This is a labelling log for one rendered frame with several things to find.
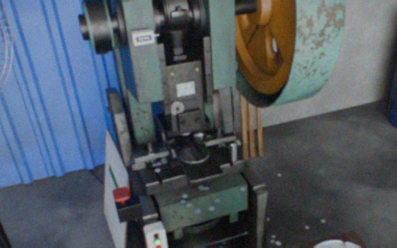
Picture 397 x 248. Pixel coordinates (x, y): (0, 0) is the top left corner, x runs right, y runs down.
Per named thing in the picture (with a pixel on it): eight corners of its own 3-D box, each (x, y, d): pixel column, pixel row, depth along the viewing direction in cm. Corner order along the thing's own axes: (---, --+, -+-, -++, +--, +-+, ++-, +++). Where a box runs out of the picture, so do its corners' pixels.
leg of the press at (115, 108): (176, 322, 201) (152, 168, 151) (152, 330, 198) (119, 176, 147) (136, 204, 273) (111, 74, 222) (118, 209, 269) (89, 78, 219)
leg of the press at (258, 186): (277, 286, 217) (285, 136, 166) (256, 293, 213) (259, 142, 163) (215, 184, 288) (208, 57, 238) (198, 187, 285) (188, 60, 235)
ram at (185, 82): (209, 128, 175) (205, 60, 158) (174, 136, 170) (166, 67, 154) (196, 110, 188) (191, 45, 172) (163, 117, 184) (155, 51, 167)
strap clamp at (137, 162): (170, 162, 188) (168, 142, 182) (132, 170, 183) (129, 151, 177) (166, 155, 193) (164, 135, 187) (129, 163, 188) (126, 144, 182)
